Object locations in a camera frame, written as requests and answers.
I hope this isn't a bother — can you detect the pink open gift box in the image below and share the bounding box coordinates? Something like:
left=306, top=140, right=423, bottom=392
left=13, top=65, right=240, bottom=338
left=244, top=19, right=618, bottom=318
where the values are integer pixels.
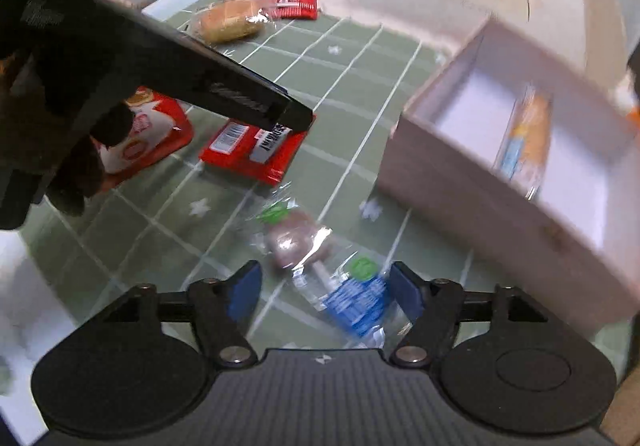
left=376, top=18, right=639, bottom=336

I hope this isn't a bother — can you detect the golden bread bun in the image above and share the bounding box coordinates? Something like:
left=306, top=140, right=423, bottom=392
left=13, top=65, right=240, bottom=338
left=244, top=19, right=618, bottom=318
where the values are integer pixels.
left=188, top=0, right=271, bottom=45

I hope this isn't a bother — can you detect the green grid tablecloth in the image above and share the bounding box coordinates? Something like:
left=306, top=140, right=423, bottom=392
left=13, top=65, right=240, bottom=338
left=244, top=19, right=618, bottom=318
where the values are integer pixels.
left=19, top=0, right=632, bottom=377

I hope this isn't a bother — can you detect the long blue biscuit pack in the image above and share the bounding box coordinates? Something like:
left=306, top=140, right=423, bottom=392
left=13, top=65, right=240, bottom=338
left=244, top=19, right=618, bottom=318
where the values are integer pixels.
left=494, top=84, right=553, bottom=201

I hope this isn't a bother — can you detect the red spicy strip packet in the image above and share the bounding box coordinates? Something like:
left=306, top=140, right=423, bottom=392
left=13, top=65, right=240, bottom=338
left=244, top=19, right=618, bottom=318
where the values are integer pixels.
left=267, top=0, right=318, bottom=20

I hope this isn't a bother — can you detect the small clear blue candy pack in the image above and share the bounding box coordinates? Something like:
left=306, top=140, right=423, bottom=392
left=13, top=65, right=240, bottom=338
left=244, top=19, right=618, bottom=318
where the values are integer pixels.
left=245, top=197, right=392, bottom=348

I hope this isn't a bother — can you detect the large red sausage snack pack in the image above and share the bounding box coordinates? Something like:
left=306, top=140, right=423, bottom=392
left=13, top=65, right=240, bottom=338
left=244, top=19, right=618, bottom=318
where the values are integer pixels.
left=94, top=88, right=194, bottom=192

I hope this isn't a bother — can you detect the red snack packet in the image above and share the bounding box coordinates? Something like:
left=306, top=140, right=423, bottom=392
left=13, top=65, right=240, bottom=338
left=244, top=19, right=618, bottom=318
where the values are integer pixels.
left=198, top=120, right=309, bottom=186

